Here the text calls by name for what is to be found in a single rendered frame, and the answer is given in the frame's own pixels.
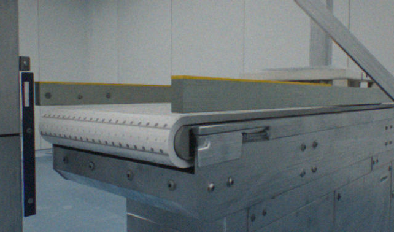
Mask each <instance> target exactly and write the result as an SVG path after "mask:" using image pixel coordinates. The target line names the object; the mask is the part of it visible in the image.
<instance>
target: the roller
mask: <svg viewBox="0 0 394 232"><path fill-rule="evenodd" d="M173 144H174V151H175V153H176V155H177V156H178V158H180V159H181V160H185V159H188V160H190V159H193V158H194V157H195V134H193V133H192V126H190V125H182V126H181V127H180V128H179V129H178V130H177V131H176V133H175V136H174V142H173Z"/></svg>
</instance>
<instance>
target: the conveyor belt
mask: <svg viewBox="0 0 394 232"><path fill-rule="evenodd" d="M385 107H394V103H382V104H367V105H354V106H347V107H339V106H323V107H299V108H286V109H263V110H239V111H226V112H203V113H190V114H176V113H172V112H171V106H137V107H91V108H68V109H51V110H48V111H47V112H46V113H45V114H44V115H43V116H42V117H41V119H40V121H39V132H40V134H41V136H42V137H43V139H45V140H46V141H47V142H49V143H51V144H57V145H63V146H66V147H73V148H77V149H84V150H89V151H94V152H99V153H106V154H110V155H116V156H120V157H126V158H132V159H136V160H142V161H149V162H152V163H159V164H165V165H169V166H175V167H178V168H188V167H192V166H194V165H195V157H194V158H193V159H190V160H188V159H185V160H181V159H180V158H178V156H177V155H176V153H175V151H174V144H173V142H174V136H175V133H176V131H177V130H178V129H179V128H180V127H181V126H182V125H189V124H197V123H210V122H225V121H233V120H247V119H254V118H269V117H283V116H291V115H305V114H319V113H327V112H341V111H349V110H363V109H378V108H385Z"/></svg>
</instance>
